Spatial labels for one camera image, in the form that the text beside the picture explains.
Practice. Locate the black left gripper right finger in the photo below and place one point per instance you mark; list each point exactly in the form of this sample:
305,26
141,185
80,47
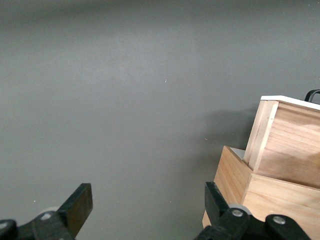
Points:
220,217

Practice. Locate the white-fronted wooden drawer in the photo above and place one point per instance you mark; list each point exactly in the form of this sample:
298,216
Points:
287,150

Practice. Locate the wooden drawer cabinet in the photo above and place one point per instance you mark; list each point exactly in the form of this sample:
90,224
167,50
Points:
230,175

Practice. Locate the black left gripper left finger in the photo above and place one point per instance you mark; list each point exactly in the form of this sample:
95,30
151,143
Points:
75,212

